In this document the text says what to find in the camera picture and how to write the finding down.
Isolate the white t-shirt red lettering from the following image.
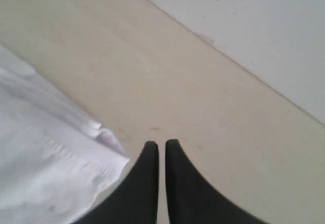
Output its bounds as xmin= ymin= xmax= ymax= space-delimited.
xmin=1 ymin=47 xmax=129 ymax=223

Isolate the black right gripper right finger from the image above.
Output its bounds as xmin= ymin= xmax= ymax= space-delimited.
xmin=165 ymin=139 xmax=263 ymax=223

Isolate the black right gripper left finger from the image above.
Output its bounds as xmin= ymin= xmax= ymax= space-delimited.
xmin=76 ymin=141 xmax=159 ymax=224

